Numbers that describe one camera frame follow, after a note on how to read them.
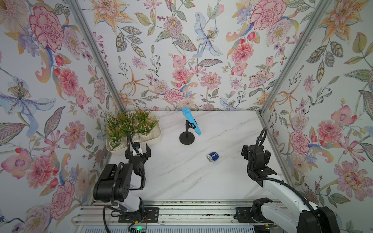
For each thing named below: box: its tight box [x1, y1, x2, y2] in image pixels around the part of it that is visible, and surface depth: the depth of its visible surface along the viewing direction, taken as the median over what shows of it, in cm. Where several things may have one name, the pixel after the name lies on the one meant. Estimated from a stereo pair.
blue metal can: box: [206, 151, 220, 163], surface depth 95 cm
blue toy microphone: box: [181, 106, 202, 136], surface depth 89 cm
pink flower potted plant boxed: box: [105, 110, 132, 151], surface depth 95 cm
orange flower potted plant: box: [116, 110, 139, 140], surface depth 95 cm
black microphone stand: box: [179, 119, 197, 146], surface depth 106 cm
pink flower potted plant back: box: [126, 109, 160, 140], surface depth 97 cm
